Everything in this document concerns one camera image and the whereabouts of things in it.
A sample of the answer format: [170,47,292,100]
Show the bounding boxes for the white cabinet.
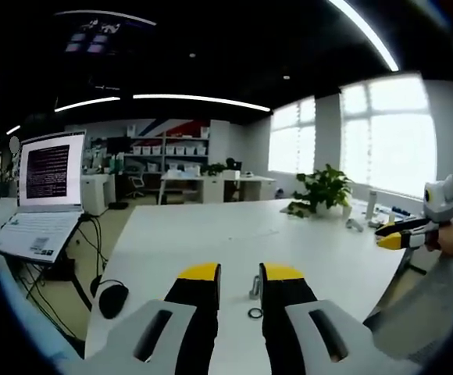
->
[80,173,112,217]

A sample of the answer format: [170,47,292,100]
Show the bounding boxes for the white office chair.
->
[127,174,146,199]

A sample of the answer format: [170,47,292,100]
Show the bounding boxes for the green potted plant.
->
[287,163,355,220]

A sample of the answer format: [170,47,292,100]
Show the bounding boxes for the white storage shelf unit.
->
[123,120,212,177]

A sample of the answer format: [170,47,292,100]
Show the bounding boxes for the open white laptop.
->
[0,130,87,267]

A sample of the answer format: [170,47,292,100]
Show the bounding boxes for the person's right hand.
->
[424,212,453,259]

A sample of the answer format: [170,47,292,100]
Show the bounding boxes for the small metal clip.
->
[248,275,262,301]

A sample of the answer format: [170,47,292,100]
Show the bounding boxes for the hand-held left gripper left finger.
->
[93,262,222,375]

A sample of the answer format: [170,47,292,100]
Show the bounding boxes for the white office desk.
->
[158,171,277,205]

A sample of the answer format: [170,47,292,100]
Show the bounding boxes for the grey mesh chair back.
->
[362,249,453,363]

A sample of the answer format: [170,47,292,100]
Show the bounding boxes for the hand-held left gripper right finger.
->
[259,262,398,375]

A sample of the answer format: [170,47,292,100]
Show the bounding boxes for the black laptop stand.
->
[3,212,95,313]

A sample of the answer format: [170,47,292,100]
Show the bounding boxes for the black cables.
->
[23,212,112,341]

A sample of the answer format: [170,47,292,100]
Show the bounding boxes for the black computer mouse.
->
[98,284,130,320]

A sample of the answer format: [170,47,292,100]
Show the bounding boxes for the white bottle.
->
[366,189,379,220]

